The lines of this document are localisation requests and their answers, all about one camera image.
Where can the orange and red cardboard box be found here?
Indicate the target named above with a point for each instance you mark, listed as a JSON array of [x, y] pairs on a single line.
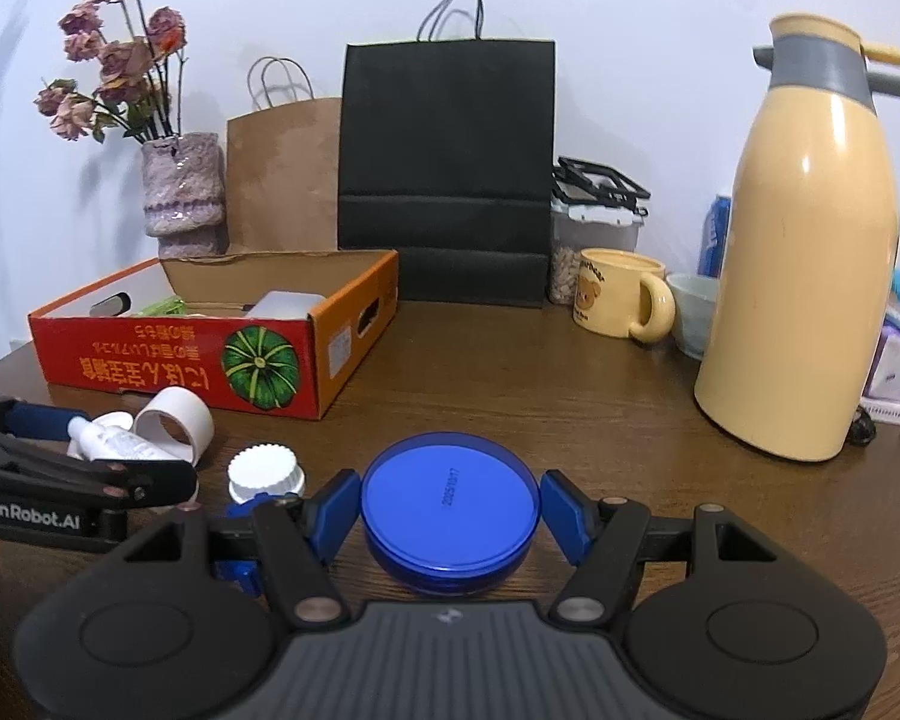
[[195, 367]]

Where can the cream thermos jug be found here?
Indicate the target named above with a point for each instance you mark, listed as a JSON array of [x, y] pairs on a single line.
[[802, 277]]

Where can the white squeeze tube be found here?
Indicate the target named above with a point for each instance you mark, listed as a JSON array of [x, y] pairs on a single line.
[[124, 444]]

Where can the small white cup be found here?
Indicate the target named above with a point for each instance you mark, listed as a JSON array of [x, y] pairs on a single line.
[[694, 315]]

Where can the dried pink roses bouquet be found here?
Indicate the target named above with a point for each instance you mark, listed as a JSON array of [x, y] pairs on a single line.
[[112, 52]]

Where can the white plastic bottle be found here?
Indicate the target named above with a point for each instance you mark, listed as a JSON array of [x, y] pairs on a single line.
[[112, 420]]

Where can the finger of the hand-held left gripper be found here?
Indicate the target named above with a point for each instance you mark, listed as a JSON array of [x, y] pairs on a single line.
[[82, 474], [37, 420]]

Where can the purple and white tissue packet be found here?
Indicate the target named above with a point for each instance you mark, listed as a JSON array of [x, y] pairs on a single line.
[[896, 367]]

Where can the black paper bag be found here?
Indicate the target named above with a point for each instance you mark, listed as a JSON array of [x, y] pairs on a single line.
[[446, 165]]

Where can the mottled pink ceramic vase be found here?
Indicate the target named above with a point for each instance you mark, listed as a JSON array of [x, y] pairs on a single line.
[[184, 187]]

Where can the small grey box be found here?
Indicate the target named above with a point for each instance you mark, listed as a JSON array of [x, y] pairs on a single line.
[[285, 305]]

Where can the clear container with black lid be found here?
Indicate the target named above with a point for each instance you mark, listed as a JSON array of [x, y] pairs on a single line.
[[585, 240]]

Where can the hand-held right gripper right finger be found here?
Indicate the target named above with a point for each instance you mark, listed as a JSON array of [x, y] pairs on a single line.
[[566, 514]]

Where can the round blue lid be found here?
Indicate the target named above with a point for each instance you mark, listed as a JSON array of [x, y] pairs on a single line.
[[448, 514]]

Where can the white tape roll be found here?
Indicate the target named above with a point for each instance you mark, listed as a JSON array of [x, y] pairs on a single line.
[[184, 420]]

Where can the brown paper bag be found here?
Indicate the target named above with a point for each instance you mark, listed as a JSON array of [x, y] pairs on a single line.
[[292, 180]]

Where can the yellow bear mug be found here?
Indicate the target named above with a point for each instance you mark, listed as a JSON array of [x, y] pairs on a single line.
[[615, 296]]

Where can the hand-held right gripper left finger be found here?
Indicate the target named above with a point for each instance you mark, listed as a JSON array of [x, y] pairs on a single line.
[[337, 514]]

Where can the blue soda can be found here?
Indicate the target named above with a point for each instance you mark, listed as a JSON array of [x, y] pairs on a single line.
[[716, 236]]

